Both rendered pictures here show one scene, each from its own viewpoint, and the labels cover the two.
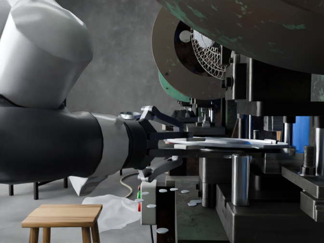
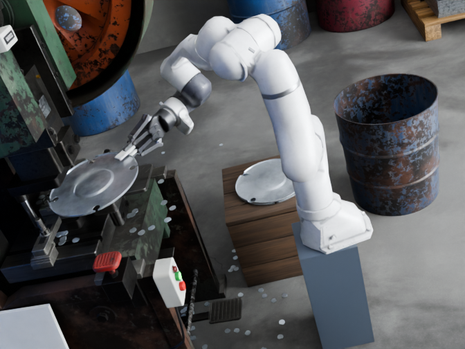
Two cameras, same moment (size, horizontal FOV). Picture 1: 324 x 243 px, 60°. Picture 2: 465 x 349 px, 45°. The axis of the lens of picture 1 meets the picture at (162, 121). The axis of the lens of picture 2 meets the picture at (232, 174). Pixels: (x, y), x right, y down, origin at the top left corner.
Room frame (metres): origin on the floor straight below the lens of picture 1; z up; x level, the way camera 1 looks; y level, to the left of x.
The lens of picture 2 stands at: (2.08, 0.51, 1.64)
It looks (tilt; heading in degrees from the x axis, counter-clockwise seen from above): 33 degrees down; 190
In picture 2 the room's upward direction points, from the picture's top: 18 degrees counter-clockwise
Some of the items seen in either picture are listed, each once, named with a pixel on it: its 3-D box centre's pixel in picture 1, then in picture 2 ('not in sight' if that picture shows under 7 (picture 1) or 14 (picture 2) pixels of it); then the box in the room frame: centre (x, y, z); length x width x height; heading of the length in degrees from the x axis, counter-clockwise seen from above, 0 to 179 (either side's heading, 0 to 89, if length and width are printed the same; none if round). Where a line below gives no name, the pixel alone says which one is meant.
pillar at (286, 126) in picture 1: (288, 134); (27, 207); (0.75, -0.34, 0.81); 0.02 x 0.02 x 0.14
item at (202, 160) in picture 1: (202, 172); (117, 199); (0.68, -0.10, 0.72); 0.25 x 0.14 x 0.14; 88
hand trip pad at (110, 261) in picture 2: not in sight; (111, 269); (1.01, -0.06, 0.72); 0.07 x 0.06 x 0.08; 88
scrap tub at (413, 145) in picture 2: not in sight; (389, 145); (-0.01, 0.85, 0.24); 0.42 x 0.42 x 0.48
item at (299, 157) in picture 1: (273, 156); (62, 199); (0.67, -0.27, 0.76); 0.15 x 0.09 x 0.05; 178
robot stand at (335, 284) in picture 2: not in sight; (333, 283); (0.72, 0.49, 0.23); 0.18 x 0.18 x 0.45; 3
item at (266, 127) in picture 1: (272, 122); not in sight; (0.67, -0.26, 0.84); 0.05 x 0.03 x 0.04; 178
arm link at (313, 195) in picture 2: not in sight; (308, 158); (0.68, 0.50, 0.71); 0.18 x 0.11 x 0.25; 168
